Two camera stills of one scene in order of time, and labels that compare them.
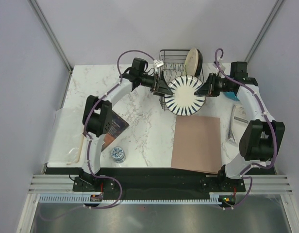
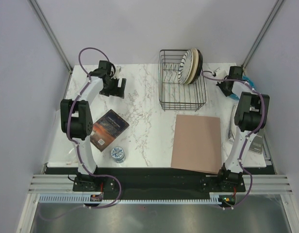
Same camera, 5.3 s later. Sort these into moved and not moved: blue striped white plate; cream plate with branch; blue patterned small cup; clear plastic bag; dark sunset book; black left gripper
Moved: black left gripper; blue striped white plate
Not moved: dark sunset book; cream plate with branch; blue patterned small cup; clear plastic bag
